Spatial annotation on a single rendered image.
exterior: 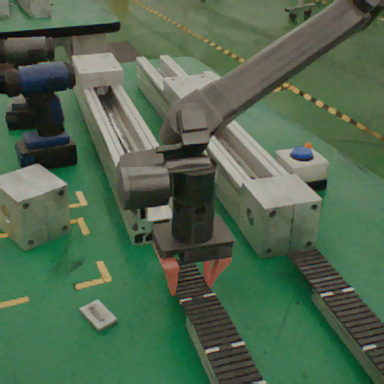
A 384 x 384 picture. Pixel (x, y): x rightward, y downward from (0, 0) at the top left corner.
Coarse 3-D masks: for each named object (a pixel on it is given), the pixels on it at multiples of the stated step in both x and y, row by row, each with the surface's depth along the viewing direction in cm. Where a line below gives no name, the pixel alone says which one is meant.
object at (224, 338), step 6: (234, 330) 69; (204, 336) 68; (210, 336) 68; (216, 336) 68; (222, 336) 68; (228, 336) 68; (234, 336) 68; (240, 336) 68; (204, 342) 68; (210, 342) 67; (216, 342) 67; (222, 342) 67; (228, 342) 67; (234, 342) 68; (204, 348) 67; (210, 348) 67
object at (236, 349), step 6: (240, 342) 67; (216, 348) 66; (222, 348) 66; (228, 348) 67; (234, 348) 67; (240, 348) 67; (246, 348) 66; (210, 354) 66; (216, 354) 66; (222, 354) 66; (228, 354) 66; (234, 354) 66; (240, 354) 66; (210, 360) 65; (216, 360) 65
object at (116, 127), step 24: (96, 96) 132; (120, 96) 132; (96, 120) 119; (120, 120) 129; (96, 144) 123; (120, 144) 116; (144, 144) 108; (144, 216) 91; (168, 216) 92; (144, 240) 92
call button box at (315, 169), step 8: (280, 152) 110; (288, 152) 110; (280, 160) 109; (288, 160) 107; (296, 160) 107; (304, 160) 106; (312, 160) 107; (320, 160) 107; (288, 168) 106; (296, 168) 104; (304, 168) 105; (312, 168) 105; (320, 168) 106; (328, 168) 107; (304, 176) 106; (312, 176) 106; (320, 176) 107; (312, 184) 107; (320, 184) 108
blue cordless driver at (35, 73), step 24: (24, 72) 108; (48, 72) 109; (72, 72) 111; (24, 96) 110; (48, 96) 112; (48, 120) 114; (24, 144) 116; (48, 144) 114; (72, 144) 116; (48, 168) 116
